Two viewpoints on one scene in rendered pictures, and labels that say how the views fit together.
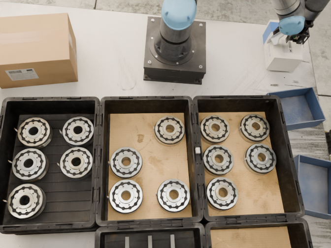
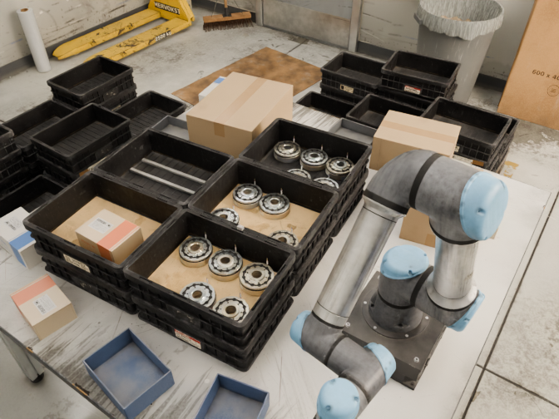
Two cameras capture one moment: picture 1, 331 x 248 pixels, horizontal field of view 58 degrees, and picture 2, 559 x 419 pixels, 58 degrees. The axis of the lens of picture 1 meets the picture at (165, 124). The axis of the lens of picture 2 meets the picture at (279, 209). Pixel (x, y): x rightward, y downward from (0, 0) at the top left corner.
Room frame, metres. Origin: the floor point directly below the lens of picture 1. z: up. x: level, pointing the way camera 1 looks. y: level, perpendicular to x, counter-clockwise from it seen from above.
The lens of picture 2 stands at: (1.11, -0.85, 2.00)
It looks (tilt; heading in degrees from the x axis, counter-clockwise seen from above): 42 degrees down; 132
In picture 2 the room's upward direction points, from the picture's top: straight up
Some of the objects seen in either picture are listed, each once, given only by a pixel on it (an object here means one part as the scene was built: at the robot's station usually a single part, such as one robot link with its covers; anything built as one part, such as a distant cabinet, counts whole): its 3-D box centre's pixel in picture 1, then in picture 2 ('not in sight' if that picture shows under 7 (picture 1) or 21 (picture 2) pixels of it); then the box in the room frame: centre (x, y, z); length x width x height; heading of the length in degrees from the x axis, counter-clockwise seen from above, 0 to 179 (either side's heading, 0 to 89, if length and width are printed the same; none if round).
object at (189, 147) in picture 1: (148, 160); (264, 214); (0.27, 0.03, 0.87); 0.40 x 0.30 x 0.11; 13
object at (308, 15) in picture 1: (311, 9); not in sight; (0.90, -0.44, 1.00); 0.08 x 0.08 x 0.05
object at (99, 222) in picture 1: (148, 155); (264, 202); (0.27, 0.03, 0.92); 0.40 x 0.30 x 0.02; 13
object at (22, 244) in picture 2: not in sight; (24, 237); (-0.36, -0.51, 0.75); 0.20 x 0.12 x 0.09; 3
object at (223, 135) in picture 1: (215, 128); (256, 275); (0.42, -0.17, 0.86); 0.10 x 0.10 x 0.01
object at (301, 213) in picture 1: (244, 153); (210, 263); (0.33, -0.26, 0.92); 0.40 x 0.30 x 0.02; 13
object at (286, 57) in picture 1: (281, 46); not in sight; (0.92, -0.43, 0.76); 0.20 x 0.12 x 0.09; 7
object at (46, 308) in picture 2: not in sight; (43, 306); (-0.05, -0.62, 0.74); 0.16 x 0.12 x 0.07; 176
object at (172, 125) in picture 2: not in sight; (168, 140); (-0.47, 0.21, 0.73); 0.27 x 0.20 x 0.05; 104
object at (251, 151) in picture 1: (261, 157); (197, 296); (0.35, -0.33, 0.86); 0.10 x 0.10 x 0.01
